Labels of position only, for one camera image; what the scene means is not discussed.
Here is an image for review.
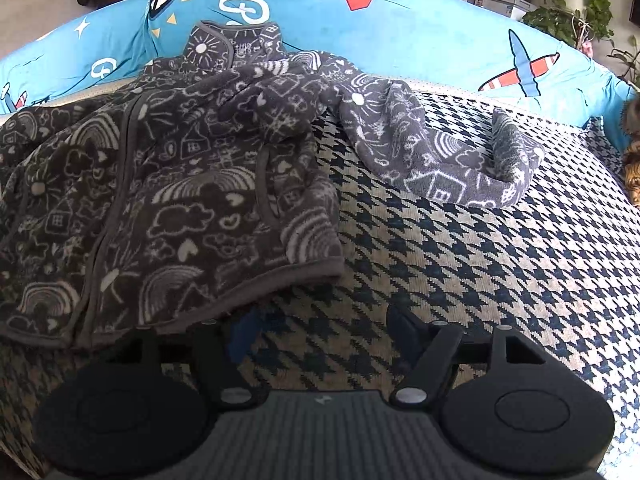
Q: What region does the blue cartoon-print quilt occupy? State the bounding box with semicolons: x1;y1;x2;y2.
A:
0;0;637;128

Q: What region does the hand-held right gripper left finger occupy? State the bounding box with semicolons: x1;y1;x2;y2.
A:
107;309;269;409

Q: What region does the brown furry dog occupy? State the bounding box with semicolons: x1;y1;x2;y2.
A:
619;95;640;208

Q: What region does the long-leaf potted plant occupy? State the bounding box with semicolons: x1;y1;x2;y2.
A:
607;35;640;92

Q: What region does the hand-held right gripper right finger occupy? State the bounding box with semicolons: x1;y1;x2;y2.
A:
386;304;556;407

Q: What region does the houndstooth sofa cover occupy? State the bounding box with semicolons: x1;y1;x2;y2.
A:
0;80;640;480

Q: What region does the grey patterned fleece jacket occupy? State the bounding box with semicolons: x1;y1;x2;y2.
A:
0;20;547;352

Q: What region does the white chest freezer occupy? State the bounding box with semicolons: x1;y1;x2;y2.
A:
474;0;538;23

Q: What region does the leafy potted plant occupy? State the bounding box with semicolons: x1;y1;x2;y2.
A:
522;0;616;53

